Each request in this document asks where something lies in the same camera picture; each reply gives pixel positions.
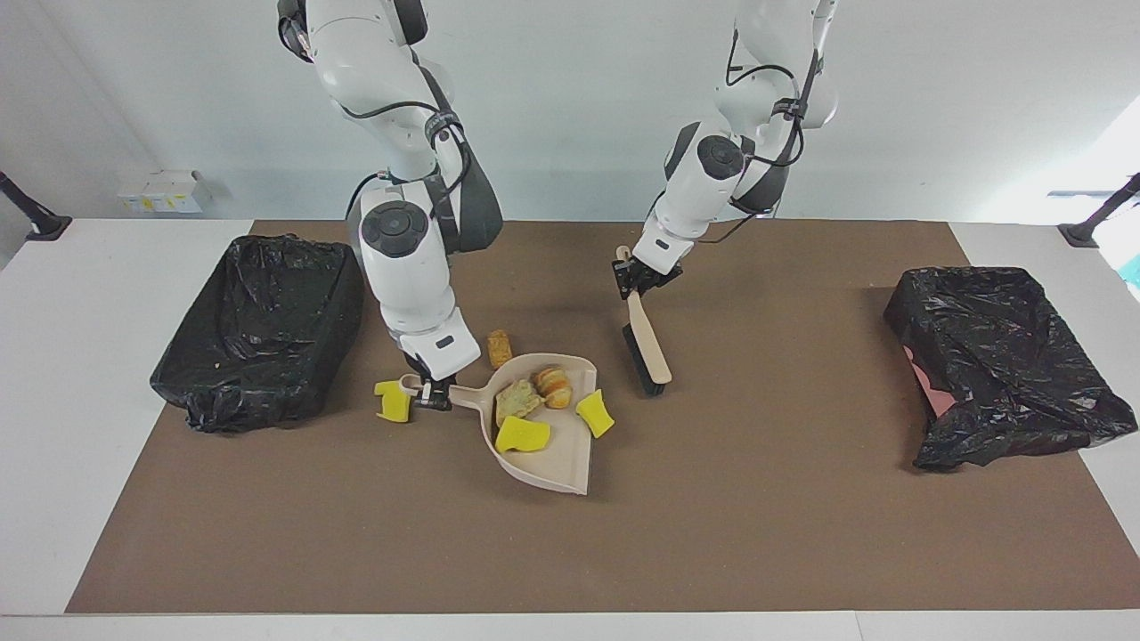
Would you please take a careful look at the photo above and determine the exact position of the brown table mat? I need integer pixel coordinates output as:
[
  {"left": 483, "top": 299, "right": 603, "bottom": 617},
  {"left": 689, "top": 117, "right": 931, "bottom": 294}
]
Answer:
[{"left": 64, "top": 220, "right": 1140, "bottom": 615}]

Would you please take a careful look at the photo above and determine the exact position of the black bag lined bin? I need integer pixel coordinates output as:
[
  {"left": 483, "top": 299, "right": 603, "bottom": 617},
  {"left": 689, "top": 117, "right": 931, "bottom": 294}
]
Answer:
[{"left": 149, "top": 233, "right": 366, "bottom": 434}]

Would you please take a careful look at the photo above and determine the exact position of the white wall box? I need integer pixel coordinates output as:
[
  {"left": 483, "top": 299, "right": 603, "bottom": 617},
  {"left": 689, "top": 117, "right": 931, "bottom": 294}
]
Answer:
[{"left": 118, "top": 170, "right": 215, "bottom": 215}]

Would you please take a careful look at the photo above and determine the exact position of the small yellow sponge piece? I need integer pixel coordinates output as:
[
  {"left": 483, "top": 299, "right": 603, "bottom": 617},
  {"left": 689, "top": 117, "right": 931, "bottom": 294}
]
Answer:
[{"left": 575, "top": 389, "right": 616, "bottom": 439}]

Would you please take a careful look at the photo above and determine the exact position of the pink plastic bin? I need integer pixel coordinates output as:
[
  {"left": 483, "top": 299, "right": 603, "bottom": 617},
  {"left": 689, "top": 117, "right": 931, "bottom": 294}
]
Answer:
[{"left": 904, "top": 345, "right": 958, "bottom": 419}]

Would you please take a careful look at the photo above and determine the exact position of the striped croissant piece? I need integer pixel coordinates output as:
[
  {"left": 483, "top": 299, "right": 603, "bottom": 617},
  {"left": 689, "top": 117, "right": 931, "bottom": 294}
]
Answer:
[{"left": 533, "top": 365, "right": 574, "bottom": 410}]

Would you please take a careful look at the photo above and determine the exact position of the crumpled black trash bag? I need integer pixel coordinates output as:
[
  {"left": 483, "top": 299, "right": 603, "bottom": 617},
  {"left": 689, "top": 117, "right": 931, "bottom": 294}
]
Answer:
[{"left": 883, "top": 265, "right": 1139, "bottom": 473}]

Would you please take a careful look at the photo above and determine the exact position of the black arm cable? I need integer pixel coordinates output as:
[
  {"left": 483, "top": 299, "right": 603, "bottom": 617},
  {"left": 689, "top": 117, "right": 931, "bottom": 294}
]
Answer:
[
  {"left": 337, "top": 96, "right": 468, "bottom": 183},
  {"left": 695, "top": 27, "right": 822, "bottom": 246}
]

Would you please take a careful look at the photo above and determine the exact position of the black base cable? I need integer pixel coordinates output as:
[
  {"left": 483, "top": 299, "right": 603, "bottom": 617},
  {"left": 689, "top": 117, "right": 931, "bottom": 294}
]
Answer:
[{"left": 346, "top": 171, "right": 388, "bottom": 221}]

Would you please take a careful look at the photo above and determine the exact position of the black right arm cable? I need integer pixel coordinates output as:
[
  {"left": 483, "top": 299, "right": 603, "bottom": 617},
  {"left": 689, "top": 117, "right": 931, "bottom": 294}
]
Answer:
[{"left": 337, "top": 96, "right": 468, "bottom": 183}]

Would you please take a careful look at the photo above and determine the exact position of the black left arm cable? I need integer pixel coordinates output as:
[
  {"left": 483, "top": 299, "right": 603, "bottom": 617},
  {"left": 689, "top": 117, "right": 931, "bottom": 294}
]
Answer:
[{"left": 695, "top": 27, "right": 822, "bottom": 246}]

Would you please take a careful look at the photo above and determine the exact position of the notched yellow sponge piece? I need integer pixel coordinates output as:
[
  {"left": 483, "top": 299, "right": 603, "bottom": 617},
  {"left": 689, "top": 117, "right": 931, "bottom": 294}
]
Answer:
[{"left": 373, "top": 379, "right": 414, "bottom": 423}]

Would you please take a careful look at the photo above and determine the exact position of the black camera stand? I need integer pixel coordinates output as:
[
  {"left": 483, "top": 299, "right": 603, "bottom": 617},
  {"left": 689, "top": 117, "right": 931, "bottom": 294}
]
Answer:
[
  {"left": 1058, "top": 174, "right": 1140, "bottom": 248},
  {"left": 0, "top": 171, "right": 72, "bottom": 241}
]

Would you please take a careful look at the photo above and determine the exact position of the beige hand brush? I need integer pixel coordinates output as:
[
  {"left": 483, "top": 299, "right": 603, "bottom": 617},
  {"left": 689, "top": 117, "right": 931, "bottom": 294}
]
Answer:
[{"left": 617, "top": 246, "right": 672, "bottom": 397}]

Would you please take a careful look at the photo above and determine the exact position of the wide yellow sponge piece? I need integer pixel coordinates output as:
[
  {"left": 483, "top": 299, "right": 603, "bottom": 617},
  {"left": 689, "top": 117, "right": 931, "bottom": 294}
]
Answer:
[{"left": 495, "top": 417, "right": 551, "bottom": 453}]

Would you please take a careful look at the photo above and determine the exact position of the beige plastic dustpan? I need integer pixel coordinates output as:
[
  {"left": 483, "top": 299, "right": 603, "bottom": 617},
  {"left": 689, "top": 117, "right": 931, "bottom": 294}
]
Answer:
[{"left": 399, "top": 353, "right": 599, "bottom": 496}]

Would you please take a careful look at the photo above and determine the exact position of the pale bread chunk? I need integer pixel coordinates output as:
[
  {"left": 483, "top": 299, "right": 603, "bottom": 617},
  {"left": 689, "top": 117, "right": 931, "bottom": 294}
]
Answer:
[{"left": 495, "top": 380, "right": 546, "bottom": 426}]

